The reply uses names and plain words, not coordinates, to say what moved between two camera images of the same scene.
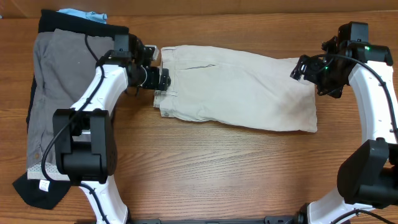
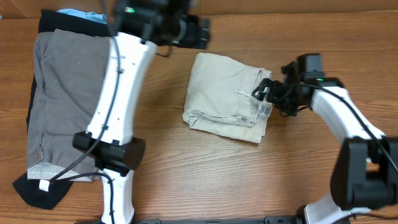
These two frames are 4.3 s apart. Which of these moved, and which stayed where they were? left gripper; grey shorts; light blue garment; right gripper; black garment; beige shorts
Moved: beige shorts; left gripper; right gripper
Stayed: black garment; light blue garment; grey shorts
